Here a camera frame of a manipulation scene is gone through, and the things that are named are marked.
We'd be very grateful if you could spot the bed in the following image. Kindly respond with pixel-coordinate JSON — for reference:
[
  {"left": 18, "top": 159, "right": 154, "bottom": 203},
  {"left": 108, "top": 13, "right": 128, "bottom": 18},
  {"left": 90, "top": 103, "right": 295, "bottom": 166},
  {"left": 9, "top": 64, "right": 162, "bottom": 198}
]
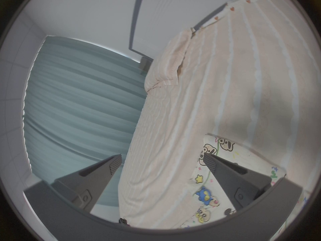
[{"left": 118, "top": 0, "right": 319, "bottom": 235}]

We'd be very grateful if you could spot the white printed pyjama top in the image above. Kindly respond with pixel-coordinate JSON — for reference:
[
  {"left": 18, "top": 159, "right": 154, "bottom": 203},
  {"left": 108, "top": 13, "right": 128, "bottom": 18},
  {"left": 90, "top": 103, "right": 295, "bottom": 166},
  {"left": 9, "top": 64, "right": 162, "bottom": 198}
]
[{"left": 186, "top": 134, "right": 312, "bottom": 235}]

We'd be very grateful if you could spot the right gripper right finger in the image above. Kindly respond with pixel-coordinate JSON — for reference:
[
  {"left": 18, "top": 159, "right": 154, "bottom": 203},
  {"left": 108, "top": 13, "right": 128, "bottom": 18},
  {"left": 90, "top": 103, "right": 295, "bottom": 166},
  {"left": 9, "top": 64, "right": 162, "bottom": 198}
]
[{"left": 203, "top": 153, "right": 272, "bottom": 211}]

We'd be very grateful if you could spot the cream pillow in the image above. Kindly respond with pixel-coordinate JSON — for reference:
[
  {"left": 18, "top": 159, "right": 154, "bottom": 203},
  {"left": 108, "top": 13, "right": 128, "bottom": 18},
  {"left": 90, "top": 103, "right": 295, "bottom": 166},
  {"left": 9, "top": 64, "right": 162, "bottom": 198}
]
[{"left": 144, "top": 29, "right": 195, "bottom": 94}]

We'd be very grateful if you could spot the blue-green curtain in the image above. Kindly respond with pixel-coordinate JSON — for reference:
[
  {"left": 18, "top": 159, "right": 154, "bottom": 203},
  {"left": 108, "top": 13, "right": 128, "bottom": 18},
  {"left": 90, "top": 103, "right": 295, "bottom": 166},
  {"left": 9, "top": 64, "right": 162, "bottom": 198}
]
[{"left": 23, "top": 35, "right": 151, "bottom": 208}]

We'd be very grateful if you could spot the grey bedside table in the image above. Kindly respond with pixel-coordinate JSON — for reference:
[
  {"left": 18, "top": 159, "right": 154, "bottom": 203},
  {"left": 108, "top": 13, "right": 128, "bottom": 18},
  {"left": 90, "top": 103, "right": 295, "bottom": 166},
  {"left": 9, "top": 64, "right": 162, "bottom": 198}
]
[{"left": 139, "top": 56, "right": 154, "bottom": 72}]

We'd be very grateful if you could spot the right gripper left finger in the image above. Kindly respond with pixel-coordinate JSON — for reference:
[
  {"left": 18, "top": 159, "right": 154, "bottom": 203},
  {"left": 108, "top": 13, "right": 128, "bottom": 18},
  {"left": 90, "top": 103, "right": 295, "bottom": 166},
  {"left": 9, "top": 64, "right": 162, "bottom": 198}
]
[{"left": 51, "top": 154, "right": 122, "bottom": 213}]

